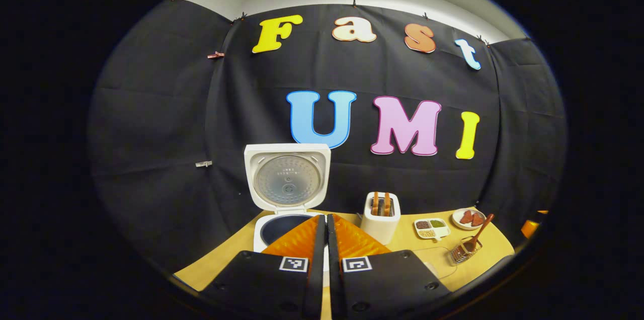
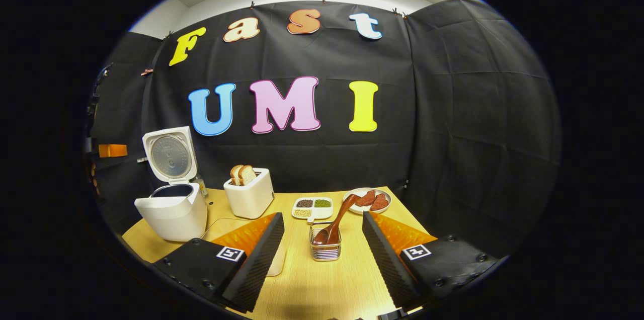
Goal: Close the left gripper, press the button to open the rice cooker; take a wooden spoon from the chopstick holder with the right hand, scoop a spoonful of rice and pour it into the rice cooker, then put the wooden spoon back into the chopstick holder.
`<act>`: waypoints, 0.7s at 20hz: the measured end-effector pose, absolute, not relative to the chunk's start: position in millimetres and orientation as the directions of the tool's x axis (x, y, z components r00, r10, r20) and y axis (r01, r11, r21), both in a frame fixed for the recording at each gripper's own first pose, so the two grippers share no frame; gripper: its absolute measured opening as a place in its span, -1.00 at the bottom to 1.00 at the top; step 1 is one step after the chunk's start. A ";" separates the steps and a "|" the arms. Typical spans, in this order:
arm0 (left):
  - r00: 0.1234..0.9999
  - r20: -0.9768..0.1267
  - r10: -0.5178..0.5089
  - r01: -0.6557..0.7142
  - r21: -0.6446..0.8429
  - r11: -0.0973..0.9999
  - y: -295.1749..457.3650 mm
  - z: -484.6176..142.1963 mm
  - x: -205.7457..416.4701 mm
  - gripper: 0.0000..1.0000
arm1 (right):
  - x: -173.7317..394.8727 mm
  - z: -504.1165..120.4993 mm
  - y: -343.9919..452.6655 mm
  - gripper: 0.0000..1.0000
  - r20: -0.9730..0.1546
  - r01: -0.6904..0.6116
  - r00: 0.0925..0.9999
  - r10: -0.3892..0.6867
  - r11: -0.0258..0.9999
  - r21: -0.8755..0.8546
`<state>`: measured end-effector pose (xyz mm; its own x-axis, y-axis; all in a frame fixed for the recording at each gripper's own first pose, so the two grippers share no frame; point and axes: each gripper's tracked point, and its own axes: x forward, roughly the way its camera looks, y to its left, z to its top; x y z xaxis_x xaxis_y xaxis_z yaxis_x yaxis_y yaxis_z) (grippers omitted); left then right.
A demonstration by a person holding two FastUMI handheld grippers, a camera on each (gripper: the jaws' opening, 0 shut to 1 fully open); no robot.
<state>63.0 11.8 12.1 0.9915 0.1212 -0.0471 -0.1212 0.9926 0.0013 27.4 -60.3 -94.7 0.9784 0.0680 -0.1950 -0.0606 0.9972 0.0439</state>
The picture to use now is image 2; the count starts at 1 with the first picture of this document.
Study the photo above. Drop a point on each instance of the black backdrop cloth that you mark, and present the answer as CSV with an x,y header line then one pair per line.
x,y
453,108

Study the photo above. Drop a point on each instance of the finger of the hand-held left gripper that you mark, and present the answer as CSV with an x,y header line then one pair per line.
x,y
111,150

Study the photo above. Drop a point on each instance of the brown wooden spoon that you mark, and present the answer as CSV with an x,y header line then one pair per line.
x,y
342,214

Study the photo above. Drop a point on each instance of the white rice cooker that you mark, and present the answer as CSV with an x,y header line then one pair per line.
x,y
171,217

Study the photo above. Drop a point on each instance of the clear plastic rice box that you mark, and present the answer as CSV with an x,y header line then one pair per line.
x,y
278,264

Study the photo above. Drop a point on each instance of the white divided bean dish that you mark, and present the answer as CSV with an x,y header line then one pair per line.
x,y
312,215

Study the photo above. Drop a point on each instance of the white toaster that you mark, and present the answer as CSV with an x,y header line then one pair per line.
x,y
249,199

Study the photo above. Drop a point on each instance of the red meat piece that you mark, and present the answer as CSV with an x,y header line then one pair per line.
x,y
379,202
366,198

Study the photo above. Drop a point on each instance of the toasted bread slice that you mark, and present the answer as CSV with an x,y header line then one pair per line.
x,y
235,174
247,174

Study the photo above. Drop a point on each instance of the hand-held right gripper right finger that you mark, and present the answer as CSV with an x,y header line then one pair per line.
x,y
387,264

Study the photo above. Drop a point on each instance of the clear glass bottle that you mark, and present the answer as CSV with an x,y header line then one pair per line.
x,y
201,186

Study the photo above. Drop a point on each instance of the white round plate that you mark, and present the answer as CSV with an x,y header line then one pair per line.
x,y
354,192

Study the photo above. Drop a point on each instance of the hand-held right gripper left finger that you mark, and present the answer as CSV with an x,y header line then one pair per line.
x,y
256,264

